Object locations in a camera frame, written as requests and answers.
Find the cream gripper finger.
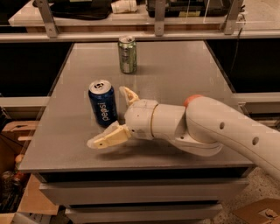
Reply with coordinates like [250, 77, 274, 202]
[87, 122, 131, 149]
[119, 86, 139, 106]

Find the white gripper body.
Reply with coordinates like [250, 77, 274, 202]
[124, 99, 158, 140]

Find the blue pepsi can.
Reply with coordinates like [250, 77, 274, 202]
[88, 80, 118, 127]

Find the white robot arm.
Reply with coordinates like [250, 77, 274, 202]
[87, 87, 280, 179]

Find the green soda can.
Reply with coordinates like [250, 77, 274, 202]
[118, 36, 137, 74]

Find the red apple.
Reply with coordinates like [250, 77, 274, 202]
[184, 94, 203, 107]

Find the grey drawer cabinet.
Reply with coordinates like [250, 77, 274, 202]
[18, 40, 271, 224]

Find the white paper cup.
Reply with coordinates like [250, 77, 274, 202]
[111, 0, 137, 14]

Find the black tray on shelf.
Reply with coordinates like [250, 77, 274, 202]
[145, 0, 235, 18]

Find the black bag on shelf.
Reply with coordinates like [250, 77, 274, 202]
[32, 0, 113, 21]

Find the cardboard box left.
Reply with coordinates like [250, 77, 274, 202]
[0, 121, 59, 224]

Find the cardboard piece on floor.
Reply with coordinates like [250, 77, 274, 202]
[233, 199, 280, 224]

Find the metal shelf rail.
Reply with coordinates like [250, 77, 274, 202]
[0, 29, 280, 43]

